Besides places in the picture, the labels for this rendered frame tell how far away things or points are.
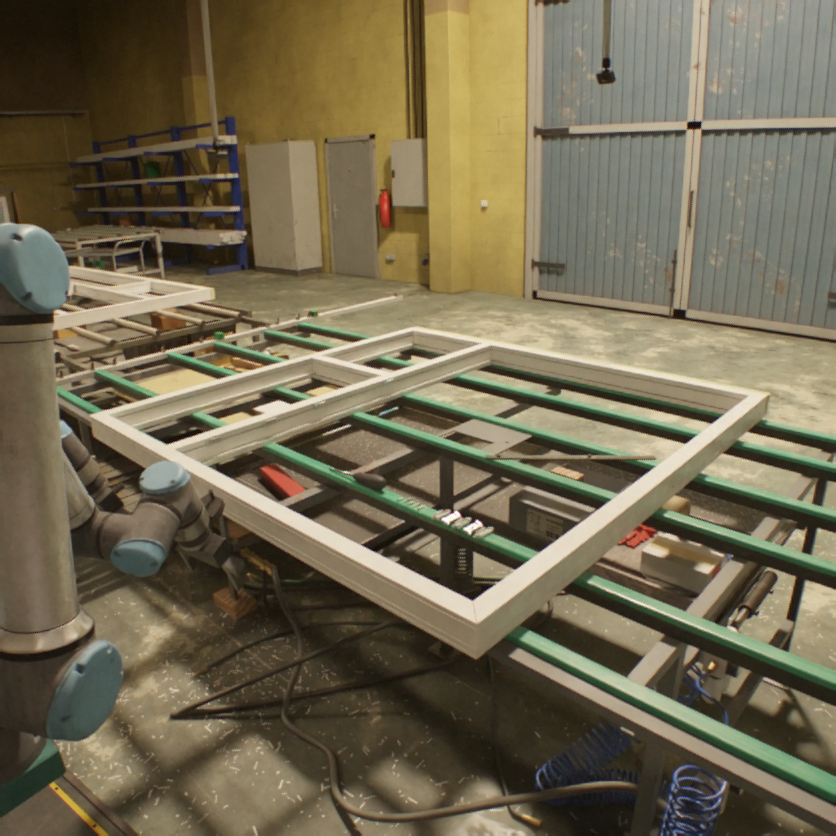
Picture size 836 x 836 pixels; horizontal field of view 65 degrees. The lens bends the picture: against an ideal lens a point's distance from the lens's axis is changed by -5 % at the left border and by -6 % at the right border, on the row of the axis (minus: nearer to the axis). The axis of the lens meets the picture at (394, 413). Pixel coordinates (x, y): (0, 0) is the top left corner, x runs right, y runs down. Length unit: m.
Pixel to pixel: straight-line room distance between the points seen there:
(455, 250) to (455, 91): 1.97
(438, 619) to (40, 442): 0.66
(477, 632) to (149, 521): 0.62
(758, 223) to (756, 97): 1.19
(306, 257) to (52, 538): 10.46
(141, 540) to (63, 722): 0.36
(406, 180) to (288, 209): 2.33
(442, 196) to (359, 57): 2.75
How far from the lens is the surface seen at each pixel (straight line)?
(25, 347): 0.98
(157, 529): 1.31
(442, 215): 9.14
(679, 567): 1.79
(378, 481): 1.64
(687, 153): 7.75
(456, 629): 1.15
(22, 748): 1.32
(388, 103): 10.35
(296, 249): 11.22
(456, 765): 2.16
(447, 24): 9.19
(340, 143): 11.05
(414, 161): 9.67
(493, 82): 9.16
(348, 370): 2.45
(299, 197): 11.25
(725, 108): 7.67
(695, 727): 1.10
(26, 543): 1.03
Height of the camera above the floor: 1.60
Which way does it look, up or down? 20 degrees down
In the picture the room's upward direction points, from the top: 2 degrees counter-clockwise
